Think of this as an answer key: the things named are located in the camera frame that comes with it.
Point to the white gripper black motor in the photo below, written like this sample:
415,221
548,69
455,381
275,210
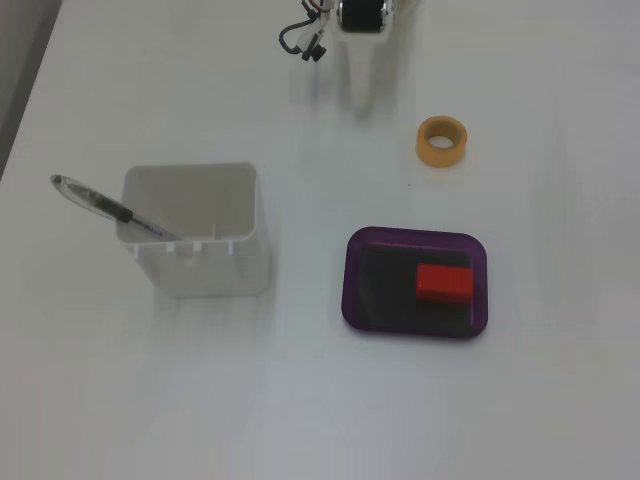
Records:
361,22

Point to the red cube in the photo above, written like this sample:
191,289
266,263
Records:
444,282

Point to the yellow tape roll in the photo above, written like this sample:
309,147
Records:
429,150

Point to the purple metal tray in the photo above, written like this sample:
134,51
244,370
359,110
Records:
370,280

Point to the white plastic container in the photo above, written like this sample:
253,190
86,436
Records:
220,272

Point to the black clear pen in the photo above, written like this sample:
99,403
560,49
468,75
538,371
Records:
107,207

